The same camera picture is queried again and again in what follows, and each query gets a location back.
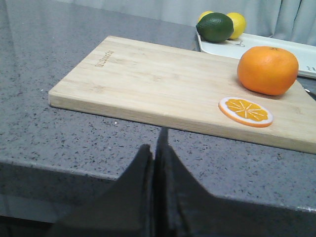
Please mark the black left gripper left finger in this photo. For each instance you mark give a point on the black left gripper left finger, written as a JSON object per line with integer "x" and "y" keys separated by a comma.
{"x": 124, "y": 210}

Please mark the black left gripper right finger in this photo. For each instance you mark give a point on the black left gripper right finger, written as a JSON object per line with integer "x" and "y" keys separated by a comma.
{"x": 184, "y": 208}

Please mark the whole orange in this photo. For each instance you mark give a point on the whole orange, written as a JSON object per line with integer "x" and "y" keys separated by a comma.
{"x": 268, "y": 70}

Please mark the white tray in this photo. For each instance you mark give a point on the white tray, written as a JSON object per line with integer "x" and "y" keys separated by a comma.
{"x": 235, "y": 48}

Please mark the orange slice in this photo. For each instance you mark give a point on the orange slice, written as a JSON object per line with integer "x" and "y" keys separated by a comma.
{"x": 246, "y": 112}

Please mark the bamboo cutting board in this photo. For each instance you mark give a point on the bamboo cutting board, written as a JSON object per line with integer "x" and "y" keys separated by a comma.
{"x": 178, "y": 88}

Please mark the green lime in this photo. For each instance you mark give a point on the green lime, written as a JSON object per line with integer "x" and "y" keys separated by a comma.
{"x": 215, "y": 27}

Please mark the yellow lemon right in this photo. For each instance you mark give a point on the yellow lemon right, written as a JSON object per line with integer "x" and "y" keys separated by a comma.
{"x": 239, "y": 24}

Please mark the yellow lemon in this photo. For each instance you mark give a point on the yellow lemon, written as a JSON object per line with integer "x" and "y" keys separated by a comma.
{"x": 204, "y": 14}
{"x": 239, "y": 24}

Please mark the yellow lemon left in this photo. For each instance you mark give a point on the yellow lemon left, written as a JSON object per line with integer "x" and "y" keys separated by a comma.
{"x": 204, "y": 14}

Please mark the grey curtain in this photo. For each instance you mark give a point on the grey curtain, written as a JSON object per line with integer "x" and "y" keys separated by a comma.
{"x": 80, "y": 25}

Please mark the metal cutting board handle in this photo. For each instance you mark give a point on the metal cutting board handle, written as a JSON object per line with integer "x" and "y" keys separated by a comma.
{"x": 313, "y": 95}

